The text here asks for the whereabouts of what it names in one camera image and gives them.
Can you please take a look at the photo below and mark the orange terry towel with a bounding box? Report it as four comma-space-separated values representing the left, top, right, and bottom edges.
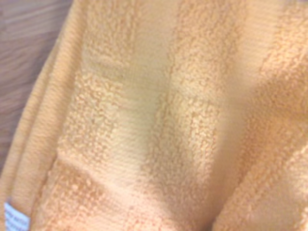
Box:
0, 0, 308, 231

